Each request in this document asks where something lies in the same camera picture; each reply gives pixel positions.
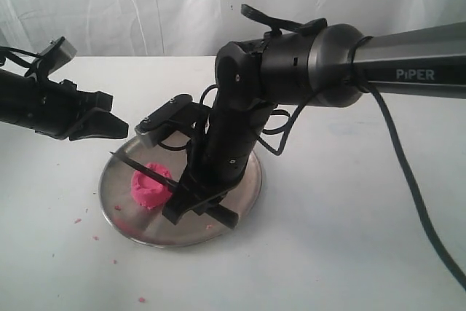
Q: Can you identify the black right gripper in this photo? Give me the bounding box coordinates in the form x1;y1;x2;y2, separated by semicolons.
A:
162;132;255;224

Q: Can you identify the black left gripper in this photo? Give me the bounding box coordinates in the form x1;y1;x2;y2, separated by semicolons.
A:
32;79;129;141

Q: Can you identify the black knife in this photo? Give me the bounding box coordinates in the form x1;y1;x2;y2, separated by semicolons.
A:
112;151;239;229

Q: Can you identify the pink play dough lump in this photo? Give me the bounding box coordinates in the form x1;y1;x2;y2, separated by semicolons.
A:
130;170;172;209

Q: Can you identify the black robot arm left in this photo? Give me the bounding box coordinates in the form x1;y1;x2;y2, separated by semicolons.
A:
1;70;129;141

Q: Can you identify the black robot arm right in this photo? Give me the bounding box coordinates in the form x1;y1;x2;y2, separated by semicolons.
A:
162;22;465;226

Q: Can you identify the round steel plate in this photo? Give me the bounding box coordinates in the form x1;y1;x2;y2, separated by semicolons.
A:
98;153;262;248

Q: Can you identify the white backdrop curtain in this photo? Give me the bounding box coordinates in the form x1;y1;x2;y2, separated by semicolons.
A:
1;0;465;56

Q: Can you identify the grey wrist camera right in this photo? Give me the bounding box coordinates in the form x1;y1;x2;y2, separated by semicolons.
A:
135;94;208;149

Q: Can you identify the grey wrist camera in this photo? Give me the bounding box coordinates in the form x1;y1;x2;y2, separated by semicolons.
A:
36;36;77;74
135;94;208;149

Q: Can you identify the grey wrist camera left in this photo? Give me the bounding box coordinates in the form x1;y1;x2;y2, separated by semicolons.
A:
36;36;77;74

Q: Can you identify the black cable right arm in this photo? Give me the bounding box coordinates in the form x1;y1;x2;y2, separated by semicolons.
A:
261;87;466;290

